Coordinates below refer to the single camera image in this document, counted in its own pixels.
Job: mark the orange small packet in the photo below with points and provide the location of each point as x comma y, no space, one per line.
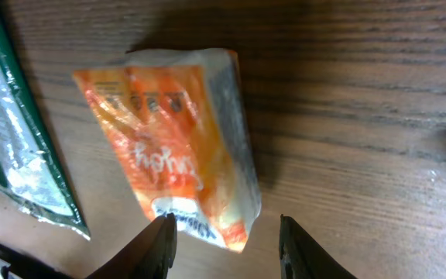
176,123

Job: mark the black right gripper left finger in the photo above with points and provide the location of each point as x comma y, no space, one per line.
148,256

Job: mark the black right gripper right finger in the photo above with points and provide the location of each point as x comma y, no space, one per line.
301,257

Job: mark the green 3M package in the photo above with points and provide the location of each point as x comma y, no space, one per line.
30,171

